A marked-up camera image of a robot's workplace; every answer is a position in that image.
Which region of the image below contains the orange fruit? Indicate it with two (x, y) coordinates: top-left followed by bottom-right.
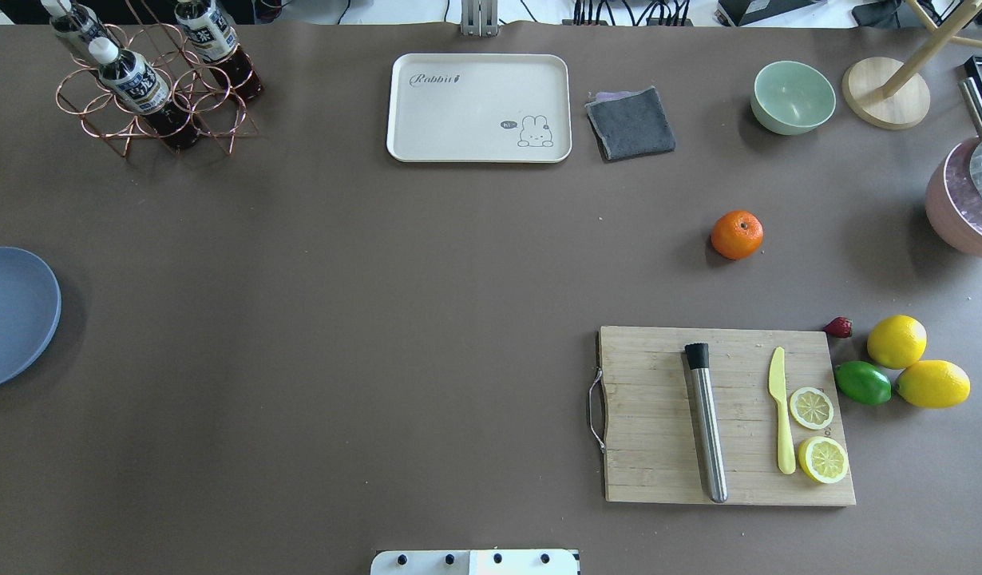
(710, 210), (765, 260)

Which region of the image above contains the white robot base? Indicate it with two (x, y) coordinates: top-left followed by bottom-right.
(370, 549), (581, 574)

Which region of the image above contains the blue plate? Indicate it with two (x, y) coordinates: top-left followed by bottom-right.
(0, 245), (61, 385)

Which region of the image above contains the cream rabbit tray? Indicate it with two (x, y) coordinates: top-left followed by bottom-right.
(386, 54), (572, 164)

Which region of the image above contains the grey folded cloth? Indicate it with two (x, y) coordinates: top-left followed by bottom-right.
(584, 86), (677, 161)

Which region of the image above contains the steel muddler black tip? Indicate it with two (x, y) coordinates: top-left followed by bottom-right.
(684, 343), (729, 505)

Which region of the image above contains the wooden cutting board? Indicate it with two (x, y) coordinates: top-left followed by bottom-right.
(598, 325), (856, 507)

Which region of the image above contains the yellow plastic knife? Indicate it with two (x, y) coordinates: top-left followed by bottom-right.
(767, 347), (797, 474)

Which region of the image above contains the lemon slice upper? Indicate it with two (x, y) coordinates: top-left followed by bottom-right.
(788, 387), (835, 430)

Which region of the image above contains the red strawberry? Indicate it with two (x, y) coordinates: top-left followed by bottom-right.
(823, 316), (853, 339)

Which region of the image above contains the green bowl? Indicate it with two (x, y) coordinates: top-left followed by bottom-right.
(750, 61), (837, 136)

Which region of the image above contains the lemon half lower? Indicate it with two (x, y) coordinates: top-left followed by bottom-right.
(797, 436), (849, 485)

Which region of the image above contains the tea bottle right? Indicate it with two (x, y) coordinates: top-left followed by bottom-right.
(174, 1), (263, 102)

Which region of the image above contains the tea bottle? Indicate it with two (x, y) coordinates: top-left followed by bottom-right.
(174, 1), (263, 102)
(87, 37), (200, 150)
(41, 0), (119, 62)

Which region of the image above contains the green lime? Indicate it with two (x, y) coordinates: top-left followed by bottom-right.
(833, 360), (893, 406)

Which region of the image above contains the yellow lemon upper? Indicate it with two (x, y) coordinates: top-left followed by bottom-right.
(866, 315), (928, 369)

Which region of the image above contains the yellow lemon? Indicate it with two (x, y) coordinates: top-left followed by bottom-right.
(866, 315), (928, 369)
(896, 360), (972, 409)

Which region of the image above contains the tea bottle front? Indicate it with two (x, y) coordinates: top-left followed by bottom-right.
(87, 37), (200, 150)

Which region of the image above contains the wooden cup stand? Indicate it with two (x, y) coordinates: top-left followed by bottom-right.
(841, 1), (982, 130)

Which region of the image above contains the yellow lemon lower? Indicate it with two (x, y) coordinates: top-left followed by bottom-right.
(896, 360), (972, 409)

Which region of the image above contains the pink ice bowl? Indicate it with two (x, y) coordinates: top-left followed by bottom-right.
(925, 137), (982, 258)

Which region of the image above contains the tea bottle left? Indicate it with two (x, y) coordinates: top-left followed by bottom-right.
(41, 0), (119, 62)

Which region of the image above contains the copper wire bottle rack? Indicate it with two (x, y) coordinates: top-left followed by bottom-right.
(54, 1), (258, 157)

